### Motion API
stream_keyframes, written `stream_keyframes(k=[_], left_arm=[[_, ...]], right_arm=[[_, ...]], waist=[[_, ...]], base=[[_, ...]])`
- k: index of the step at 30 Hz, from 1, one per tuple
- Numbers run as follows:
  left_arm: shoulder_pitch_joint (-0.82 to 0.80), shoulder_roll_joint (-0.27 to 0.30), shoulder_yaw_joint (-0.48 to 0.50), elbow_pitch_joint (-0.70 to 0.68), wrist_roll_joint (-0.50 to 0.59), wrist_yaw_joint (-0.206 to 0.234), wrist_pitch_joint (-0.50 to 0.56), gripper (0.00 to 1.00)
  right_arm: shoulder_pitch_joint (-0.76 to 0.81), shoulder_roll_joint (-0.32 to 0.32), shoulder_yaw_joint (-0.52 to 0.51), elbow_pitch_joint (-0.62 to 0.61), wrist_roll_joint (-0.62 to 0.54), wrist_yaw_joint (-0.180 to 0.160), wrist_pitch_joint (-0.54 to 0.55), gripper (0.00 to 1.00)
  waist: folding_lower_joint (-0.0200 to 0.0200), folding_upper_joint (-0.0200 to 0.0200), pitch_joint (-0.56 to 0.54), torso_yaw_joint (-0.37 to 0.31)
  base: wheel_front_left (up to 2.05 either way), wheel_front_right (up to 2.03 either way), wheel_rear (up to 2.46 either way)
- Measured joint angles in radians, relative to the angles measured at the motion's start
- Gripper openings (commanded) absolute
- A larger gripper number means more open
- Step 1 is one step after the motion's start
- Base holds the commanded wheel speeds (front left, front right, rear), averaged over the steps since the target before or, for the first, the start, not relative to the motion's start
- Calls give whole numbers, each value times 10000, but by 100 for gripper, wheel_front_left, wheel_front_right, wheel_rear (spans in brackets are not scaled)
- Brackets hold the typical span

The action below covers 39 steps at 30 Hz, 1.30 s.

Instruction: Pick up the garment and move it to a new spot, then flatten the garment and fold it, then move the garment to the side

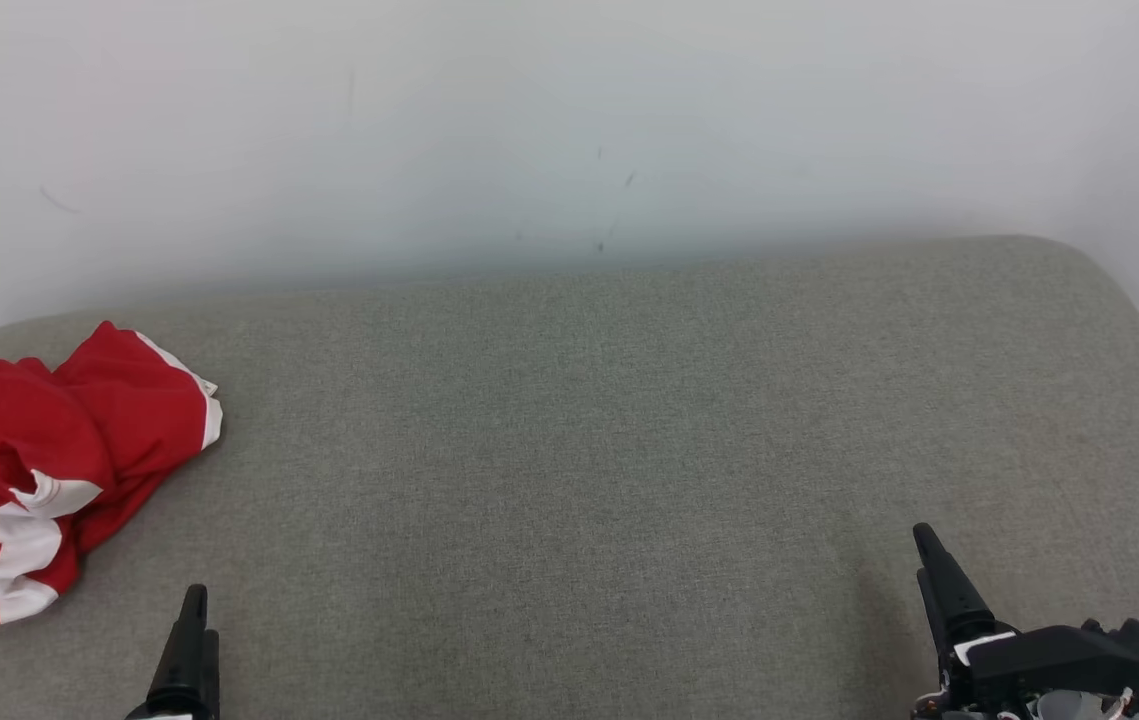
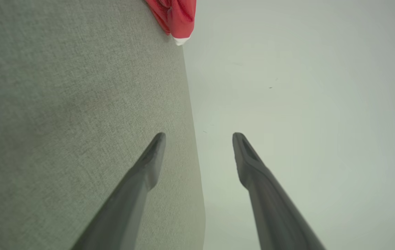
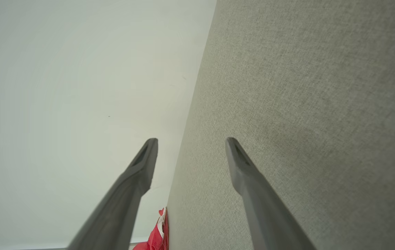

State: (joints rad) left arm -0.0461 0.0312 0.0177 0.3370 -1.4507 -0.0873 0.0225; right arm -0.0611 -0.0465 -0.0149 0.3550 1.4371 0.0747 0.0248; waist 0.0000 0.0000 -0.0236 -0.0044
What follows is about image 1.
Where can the grey fabric sofa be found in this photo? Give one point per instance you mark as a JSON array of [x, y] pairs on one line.
[[579, 450]]

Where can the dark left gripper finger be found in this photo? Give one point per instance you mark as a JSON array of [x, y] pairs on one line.
[[185, 660], [214, 675]]

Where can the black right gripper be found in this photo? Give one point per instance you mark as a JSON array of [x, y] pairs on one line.
[[1029, 665]]

